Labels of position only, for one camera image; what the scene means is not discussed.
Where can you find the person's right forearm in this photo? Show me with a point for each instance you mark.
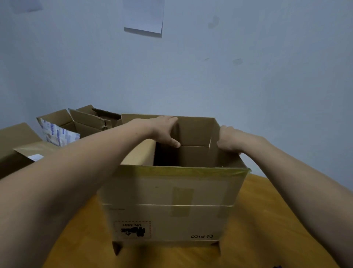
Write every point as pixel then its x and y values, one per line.
pixel 303 187

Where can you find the white paper sheet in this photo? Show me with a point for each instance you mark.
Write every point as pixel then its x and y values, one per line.
pixel 144 16

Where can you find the open brown cardboard box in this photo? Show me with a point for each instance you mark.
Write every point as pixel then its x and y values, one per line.
pixel 91 120

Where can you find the cardboard box with printed tape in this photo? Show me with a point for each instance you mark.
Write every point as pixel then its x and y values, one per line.
pixel 59 132

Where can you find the closed cardboard box white label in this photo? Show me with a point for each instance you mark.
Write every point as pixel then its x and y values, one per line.
pixel 16 146

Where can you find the large cardboard box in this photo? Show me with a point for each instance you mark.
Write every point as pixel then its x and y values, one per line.
pixel 168 198

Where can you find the person's left thumb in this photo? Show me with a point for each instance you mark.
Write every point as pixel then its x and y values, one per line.
pixel 172 141

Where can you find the person's left forearm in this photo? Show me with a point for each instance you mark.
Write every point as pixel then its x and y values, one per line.
pixel 69 179

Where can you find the person's right fingers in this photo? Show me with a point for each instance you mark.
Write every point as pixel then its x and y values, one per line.
pixel 226 139

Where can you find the person's left hand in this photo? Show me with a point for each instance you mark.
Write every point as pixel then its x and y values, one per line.
pixel 161 129

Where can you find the person's right hand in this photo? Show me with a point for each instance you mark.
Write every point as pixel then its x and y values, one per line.
pixel 240 140

